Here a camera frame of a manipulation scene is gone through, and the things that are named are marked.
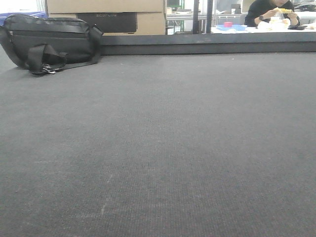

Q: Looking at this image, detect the black fabric shoulder bag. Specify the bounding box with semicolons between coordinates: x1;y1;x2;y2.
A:
0;13;103;76

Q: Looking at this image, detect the black vertical pole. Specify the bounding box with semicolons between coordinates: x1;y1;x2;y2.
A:
192;0;213;34

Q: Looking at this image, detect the lower cardboard box black label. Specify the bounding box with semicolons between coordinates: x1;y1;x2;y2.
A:
49;12;166;36

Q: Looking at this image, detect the red cup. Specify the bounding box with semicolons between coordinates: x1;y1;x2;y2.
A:
224;22;233;28

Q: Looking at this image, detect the blue tray on table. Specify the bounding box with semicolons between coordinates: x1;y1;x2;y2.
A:
216;25;247;31

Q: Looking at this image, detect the person in black shirt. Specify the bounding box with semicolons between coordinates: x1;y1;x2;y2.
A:
244;0;300;27

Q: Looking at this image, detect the upper cardboard box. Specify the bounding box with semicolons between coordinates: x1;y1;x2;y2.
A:
46;0;165;13

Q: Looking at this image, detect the black phone on table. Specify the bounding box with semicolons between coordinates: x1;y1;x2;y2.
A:
288;25;307;30

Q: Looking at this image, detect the yellow food item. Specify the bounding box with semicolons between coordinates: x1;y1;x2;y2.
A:
274;8;292;14

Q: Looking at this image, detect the dark conveyor side rail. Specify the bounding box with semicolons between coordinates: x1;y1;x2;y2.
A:
101;30;316;55

